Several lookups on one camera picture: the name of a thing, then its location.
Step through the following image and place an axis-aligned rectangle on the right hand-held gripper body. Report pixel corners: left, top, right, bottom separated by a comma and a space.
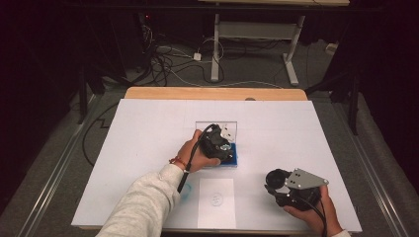
276, 167, 330, 212

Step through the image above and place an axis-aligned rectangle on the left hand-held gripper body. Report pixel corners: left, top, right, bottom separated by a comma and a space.
199, 122, 237, 160

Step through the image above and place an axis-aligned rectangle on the blue ink pad case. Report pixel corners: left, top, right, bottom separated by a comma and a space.
195, 120, 239, 168

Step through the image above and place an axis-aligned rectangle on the person's left hand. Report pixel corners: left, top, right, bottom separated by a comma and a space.
174, 128, 221, 174

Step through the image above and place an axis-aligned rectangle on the person's right hand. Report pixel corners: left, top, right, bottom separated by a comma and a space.
283, 185, 344, 237

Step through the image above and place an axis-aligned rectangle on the large white board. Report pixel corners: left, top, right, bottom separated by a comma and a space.
70, 98, 364, 234

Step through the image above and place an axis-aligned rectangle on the white paper sheet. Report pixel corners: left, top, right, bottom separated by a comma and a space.
197, 178, 237, 230

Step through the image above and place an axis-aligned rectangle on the black stand leg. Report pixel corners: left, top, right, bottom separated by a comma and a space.
77, 65, 91, 125
348, 73, 361, 136

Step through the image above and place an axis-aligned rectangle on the white power strip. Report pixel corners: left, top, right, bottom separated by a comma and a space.
325, 41, 339, 56

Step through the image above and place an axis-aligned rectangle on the left hand-held gripper cable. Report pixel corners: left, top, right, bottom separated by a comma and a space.
176, 122, 220, 195

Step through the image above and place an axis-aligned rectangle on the hand-held gripper cable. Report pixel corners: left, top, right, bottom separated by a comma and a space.
300, 196, 329, 237
176, 122, 220, 195

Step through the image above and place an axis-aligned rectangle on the right hand-held gripper cable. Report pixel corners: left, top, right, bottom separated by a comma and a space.
300, 196, 329, 237

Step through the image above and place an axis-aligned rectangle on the red bracelet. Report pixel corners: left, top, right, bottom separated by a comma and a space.
168, 155, 189, 170

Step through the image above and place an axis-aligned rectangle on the metal floor rail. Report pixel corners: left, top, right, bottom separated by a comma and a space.
14, 94, 102, 237
332, 102, 411, 237

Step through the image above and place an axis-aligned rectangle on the tangle of floor cables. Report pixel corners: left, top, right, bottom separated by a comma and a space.
141, 23, 226, 88

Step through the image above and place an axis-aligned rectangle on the white desk frame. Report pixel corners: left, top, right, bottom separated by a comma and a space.
197, 0, 351, 87

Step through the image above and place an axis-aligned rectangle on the black floor cable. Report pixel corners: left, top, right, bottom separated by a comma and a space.
81, 102, 121, 167

